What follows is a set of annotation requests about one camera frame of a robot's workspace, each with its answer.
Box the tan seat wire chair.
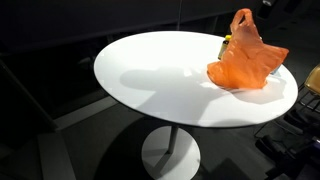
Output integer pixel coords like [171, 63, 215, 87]
[297, 63, 320, 114]

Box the white table pedestal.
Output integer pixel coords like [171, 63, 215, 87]
[141, 125, 202, 180]

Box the amber bottle with yellow cap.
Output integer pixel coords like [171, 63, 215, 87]
[217, 34, 232, 61]

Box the orange plastic bag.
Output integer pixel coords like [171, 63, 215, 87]
[206, 8, 290, 90]

